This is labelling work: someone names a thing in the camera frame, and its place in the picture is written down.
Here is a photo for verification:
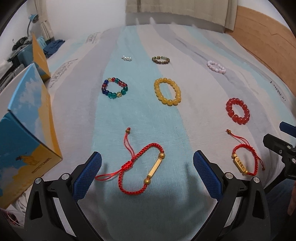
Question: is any red bead bracelet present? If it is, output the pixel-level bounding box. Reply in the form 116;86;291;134
226;97;251;126

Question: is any red cord bracelet gold tube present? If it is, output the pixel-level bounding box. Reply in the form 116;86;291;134
94;127;166;196

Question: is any pink bead bracelet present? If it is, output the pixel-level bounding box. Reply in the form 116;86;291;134
207;60;227;75

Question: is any multicolour glass bead bracelet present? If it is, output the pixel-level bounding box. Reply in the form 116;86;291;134
101;77;129;100

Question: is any brown wooden bead bracelet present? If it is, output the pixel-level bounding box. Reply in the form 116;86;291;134
151;55;171;65

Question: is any person's right hand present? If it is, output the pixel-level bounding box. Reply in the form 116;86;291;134
287;182;296;215

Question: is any blue and yellow cardboard box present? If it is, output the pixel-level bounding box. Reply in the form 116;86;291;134
1;38;62;209

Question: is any wooden headboard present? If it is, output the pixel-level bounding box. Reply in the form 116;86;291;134
226;6;295;94

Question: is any striped bed sheet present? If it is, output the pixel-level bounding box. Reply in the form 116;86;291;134
44;25;295;240

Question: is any white pearl strand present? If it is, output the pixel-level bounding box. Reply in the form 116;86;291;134
121;56;132;61

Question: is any grey suitcase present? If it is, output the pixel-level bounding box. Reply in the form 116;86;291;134
0;64;25;92

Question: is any teal suitcase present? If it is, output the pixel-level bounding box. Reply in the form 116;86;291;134
8;44;33;67

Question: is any dark blue clothing pile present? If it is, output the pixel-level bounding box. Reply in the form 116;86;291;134
43;39;65;59

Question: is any beige curtain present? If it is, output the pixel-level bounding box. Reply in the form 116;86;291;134
34;0;54;42

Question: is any blue desk lamp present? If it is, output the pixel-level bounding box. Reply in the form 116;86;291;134
27;14;39;37

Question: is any yellow bead bracelet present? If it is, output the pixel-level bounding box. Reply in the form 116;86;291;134
153;77;182;107

